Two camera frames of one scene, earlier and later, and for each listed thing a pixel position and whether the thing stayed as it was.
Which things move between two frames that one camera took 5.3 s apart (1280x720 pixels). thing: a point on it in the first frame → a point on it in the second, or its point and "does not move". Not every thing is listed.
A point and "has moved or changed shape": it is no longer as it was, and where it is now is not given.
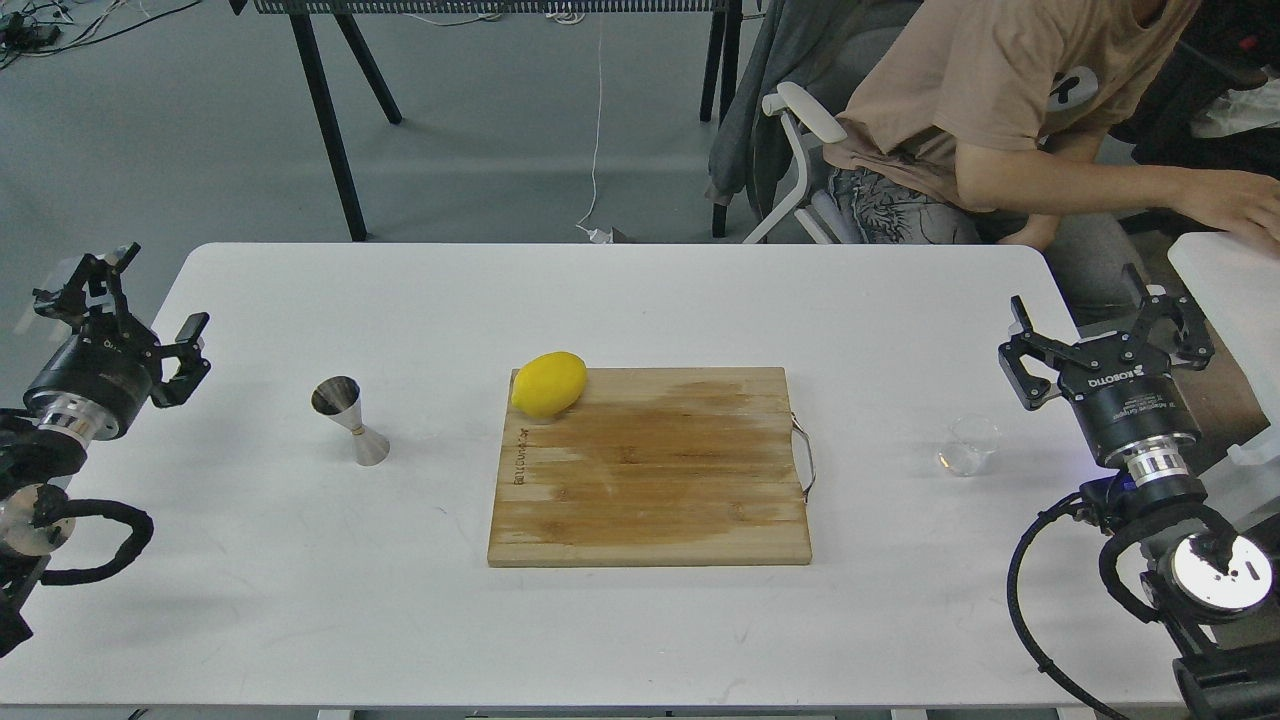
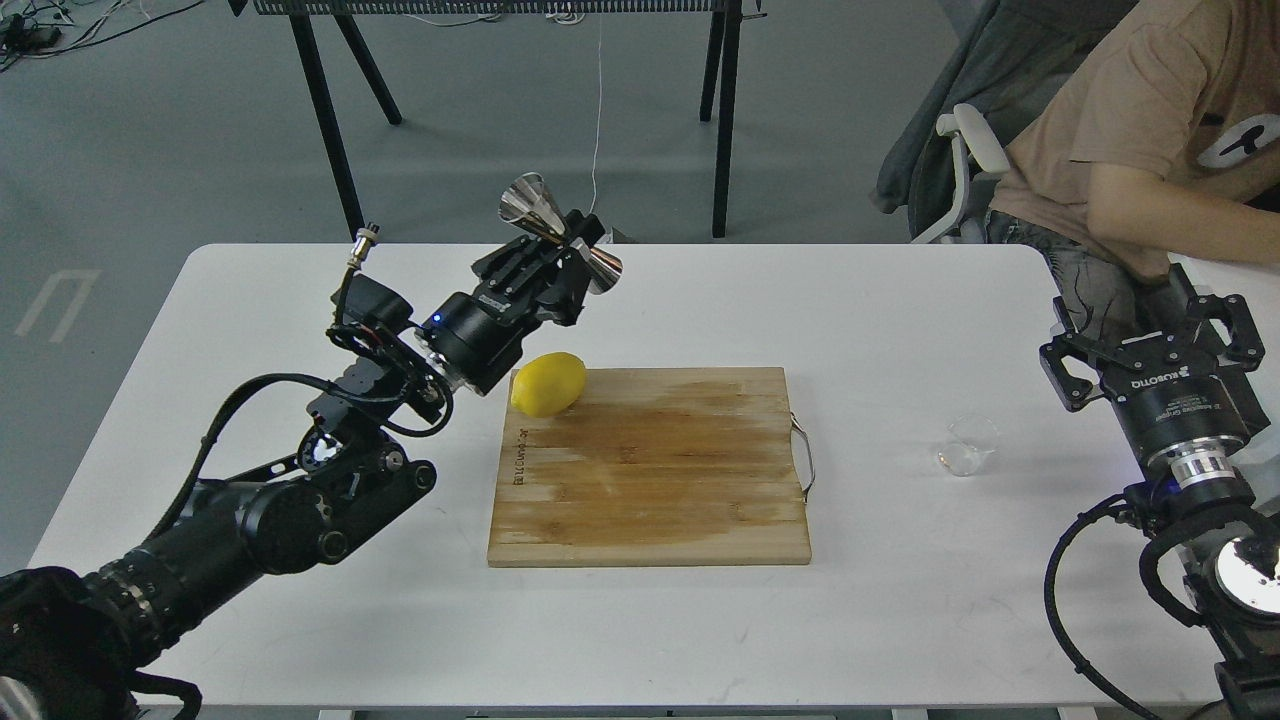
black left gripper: (107, 359) → (477, 339)
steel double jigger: (339, 398) has moved or changed shape
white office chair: (826, 222) → (970, 131)
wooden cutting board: (658, 466) does not move
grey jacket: (805, 42) → (1016, 55)
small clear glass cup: (972, 447) does not move
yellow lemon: (548, 383) does not move
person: (982, 123) → (1155, 141)
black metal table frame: (724, 27) does not move
